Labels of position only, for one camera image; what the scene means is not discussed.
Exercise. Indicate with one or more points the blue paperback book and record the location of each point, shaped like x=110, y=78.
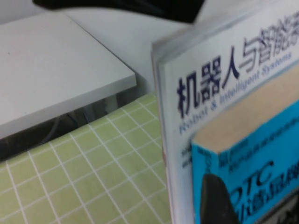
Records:
x=257, y=151

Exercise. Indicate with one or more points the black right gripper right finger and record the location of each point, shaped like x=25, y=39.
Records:
x=290, y=214

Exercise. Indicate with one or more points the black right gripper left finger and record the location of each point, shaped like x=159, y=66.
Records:
x=217, y=200

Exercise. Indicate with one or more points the black curved object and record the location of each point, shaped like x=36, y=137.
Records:
x=140, y=9

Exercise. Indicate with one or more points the green checkered tablecloth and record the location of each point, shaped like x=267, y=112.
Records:
x=81, y=175

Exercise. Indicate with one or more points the white robot systems magazine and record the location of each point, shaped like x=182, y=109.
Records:
x=210, y=88

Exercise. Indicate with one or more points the white desk board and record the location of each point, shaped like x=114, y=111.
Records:
x=58, y=70

